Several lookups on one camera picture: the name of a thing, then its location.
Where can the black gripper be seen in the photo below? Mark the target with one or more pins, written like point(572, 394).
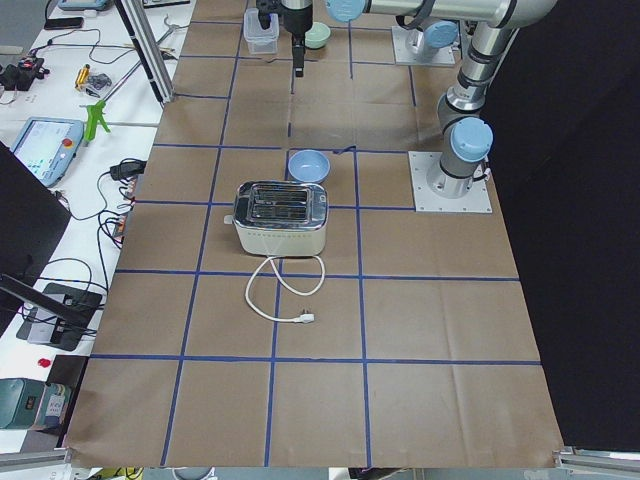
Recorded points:
point(297, 21)

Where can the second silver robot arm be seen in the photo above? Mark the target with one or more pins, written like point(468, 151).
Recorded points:
point(411, 16)

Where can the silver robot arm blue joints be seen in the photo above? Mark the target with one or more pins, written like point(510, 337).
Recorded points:
point(467, 138)

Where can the light green bowl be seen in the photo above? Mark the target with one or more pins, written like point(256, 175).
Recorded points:
point(317, 36)

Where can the light blue bowl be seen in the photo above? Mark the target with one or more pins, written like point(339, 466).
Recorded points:
point(309, 166)

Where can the clear plastic food container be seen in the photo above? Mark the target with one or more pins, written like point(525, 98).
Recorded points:
point(260, 41)

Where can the silver white toaster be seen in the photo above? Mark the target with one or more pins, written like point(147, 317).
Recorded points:
point(280, 218)

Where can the black power adapter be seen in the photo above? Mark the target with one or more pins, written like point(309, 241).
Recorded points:
point(127, 168)

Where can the green plastic clamp tool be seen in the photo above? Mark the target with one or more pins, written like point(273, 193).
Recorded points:
point(95, 117)

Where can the black smartphone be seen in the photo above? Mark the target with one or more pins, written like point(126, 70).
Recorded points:
point(64, 23)

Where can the blue teach pendant tablet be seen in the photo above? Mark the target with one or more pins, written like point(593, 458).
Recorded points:
point(46, 146)

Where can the black monitor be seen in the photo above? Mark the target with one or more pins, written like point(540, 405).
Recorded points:
point(32, 225)

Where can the brown paper table cover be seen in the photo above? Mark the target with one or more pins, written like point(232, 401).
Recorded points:
point(407, 344)

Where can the black monitor stand base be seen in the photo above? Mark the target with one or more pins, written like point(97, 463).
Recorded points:
point(58, 317)

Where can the green metal box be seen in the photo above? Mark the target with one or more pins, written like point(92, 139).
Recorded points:
point(20, 403)

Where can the aluminium frame post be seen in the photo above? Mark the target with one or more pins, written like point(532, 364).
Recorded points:
point(140, 32)

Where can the yellow handled tool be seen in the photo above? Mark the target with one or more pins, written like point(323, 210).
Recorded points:
point(81, 80)

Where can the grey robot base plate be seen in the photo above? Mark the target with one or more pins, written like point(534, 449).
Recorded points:
point(450, 200)

